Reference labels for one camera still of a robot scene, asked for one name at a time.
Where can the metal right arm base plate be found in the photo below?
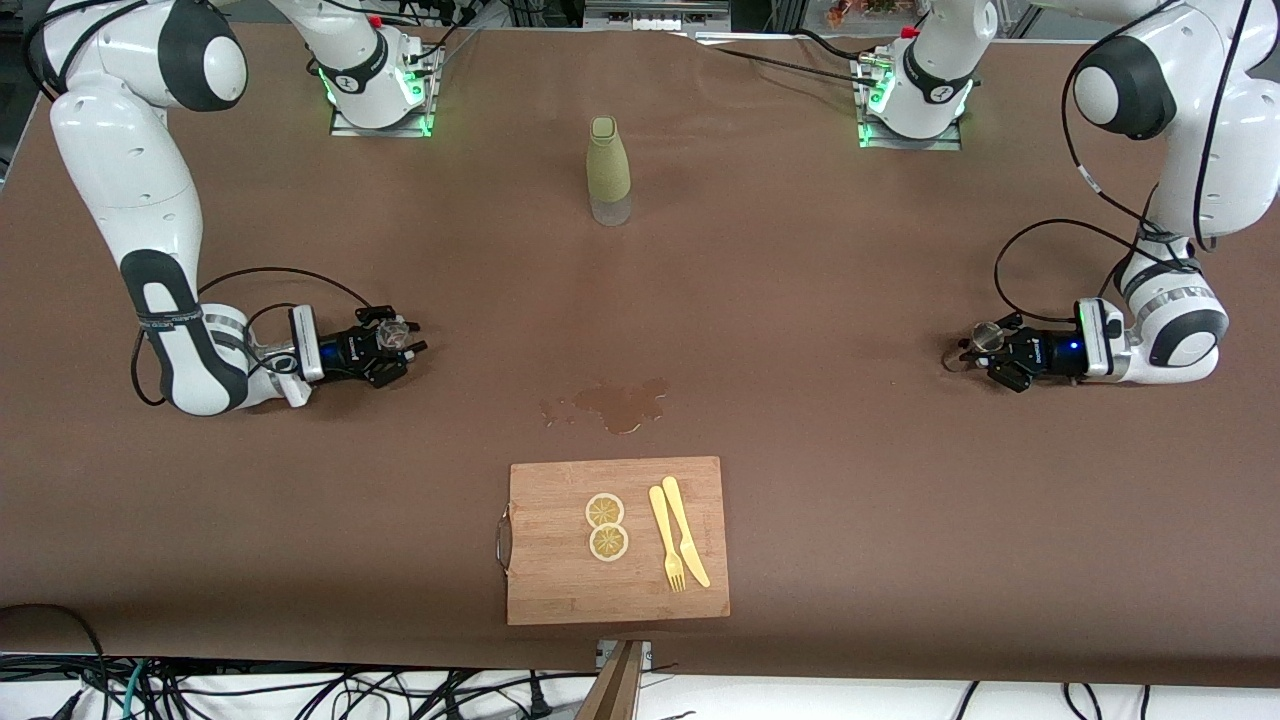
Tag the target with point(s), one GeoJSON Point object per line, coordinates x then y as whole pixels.
{"type": "Point", "coordinates": [420, 115]}

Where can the wooden cutting board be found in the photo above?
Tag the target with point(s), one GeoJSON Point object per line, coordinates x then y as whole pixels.
{"type": "Point", "coordinates": [615, 580]}

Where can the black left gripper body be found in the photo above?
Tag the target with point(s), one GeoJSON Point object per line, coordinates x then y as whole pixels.
{"type": "Point", "coordinates": [1040, 354]}

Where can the yellow plastic knife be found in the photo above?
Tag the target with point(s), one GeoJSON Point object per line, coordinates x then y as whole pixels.
{"type": "Point", "coordinates": [685, 535]}

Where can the small metal bracket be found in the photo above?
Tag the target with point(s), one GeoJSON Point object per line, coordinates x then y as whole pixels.
{"type": "Point", "coordinates": [645, 652]}

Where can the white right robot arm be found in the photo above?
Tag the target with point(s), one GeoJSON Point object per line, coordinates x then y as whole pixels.
{"type": "Point", "coordinates": [130, 180]}

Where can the grey power strip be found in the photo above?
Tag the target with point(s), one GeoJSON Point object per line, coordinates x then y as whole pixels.
{"type": "Point", "coordinates": [655, 15]}

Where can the yellow plastic fork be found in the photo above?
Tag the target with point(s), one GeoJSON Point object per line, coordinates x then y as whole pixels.
{"type": "Point", "coordinates": [666, 540]}

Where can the wooden post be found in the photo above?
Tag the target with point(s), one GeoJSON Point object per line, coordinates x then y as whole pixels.
{"type": "Point", "coordinates": [612, 690]}

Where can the metal jigger measuring cup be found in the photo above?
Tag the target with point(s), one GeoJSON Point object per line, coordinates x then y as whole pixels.
{"type": "Point", "coordinates": [985, 340]}

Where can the green sleeved glass bottle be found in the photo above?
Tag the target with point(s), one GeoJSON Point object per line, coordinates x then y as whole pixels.
{"type": "Point", "coordinates": [608, 165]}

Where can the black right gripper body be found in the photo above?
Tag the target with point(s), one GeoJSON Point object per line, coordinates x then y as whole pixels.
{"type": "Point", "coordinates": [352, 352]}

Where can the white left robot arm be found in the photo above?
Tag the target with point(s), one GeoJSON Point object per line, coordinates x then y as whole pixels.
{"type": "Point", "coordinates": [1210, 150]}

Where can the small clear glass cup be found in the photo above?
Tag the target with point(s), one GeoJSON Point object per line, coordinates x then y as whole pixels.
{"type": "Point", "coordinates": [398, 330]}

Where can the brown liquid spill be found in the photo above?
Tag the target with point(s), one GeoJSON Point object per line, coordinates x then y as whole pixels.
{"type": "Point", "coordinates": [615, 402]}

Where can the brown table cover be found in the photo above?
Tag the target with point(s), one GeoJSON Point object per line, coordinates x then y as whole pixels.
{"type": "Point", "coordinates": [300, 550]}

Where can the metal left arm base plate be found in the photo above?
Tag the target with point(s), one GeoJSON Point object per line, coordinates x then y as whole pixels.
{"type": "Point", "coordinates": [870, 140]}

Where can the lemon slice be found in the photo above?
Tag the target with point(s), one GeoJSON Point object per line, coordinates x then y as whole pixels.
{"type": "Point", "coordinates": [604, 510]}
{"type": "Point", "coordinates": [608, 543]}

